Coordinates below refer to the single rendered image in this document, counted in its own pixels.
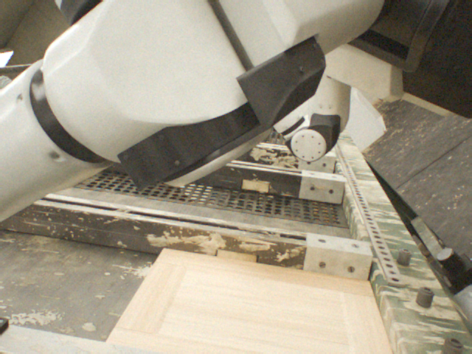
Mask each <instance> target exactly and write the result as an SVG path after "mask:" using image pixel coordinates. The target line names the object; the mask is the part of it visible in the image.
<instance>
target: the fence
mask: <svg viewBox="0 0 472 354"><path fill-rule="evenodd" d="M0 354H167V353H160V352H155V351H151V350H143V349H139V348H135V347H127V346H122V345H118V344H110V343H107V342H102V341H95V340H91V339H82V338H78V337H74V336H66V335H62V334H57V333H50V332H46V331H41V330H34V329H29V328H25V327H18V326H13V325H8V326H7V327H6V328H5V329H4V330H3V331H2V332H1V333H0Z"/></svg>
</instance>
